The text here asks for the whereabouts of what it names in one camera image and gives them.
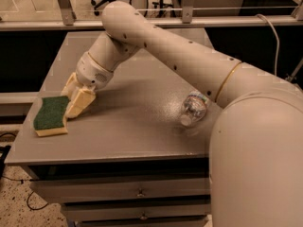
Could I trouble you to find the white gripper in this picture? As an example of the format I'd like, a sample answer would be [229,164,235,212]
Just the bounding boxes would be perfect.
[61,52,114,118]

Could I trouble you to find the green and yellow sponge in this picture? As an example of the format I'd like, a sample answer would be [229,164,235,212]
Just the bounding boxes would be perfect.
[33,96,69,137]

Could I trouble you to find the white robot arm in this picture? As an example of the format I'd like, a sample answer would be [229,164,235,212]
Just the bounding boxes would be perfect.
[62,1,303,227]

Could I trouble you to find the clear plastic water bottle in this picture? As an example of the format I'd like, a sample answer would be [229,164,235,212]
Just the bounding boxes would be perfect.
[180,91,210,127]

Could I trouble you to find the middle grey drawer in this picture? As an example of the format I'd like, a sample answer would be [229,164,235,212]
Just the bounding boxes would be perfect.
[61,200,210,221]

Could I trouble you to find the metal guard rail frame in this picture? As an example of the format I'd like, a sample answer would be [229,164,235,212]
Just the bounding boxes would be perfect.
[0,0,302,31]

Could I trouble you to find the black floor cable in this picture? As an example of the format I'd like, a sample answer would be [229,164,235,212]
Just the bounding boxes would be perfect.
[0,132,50,212]

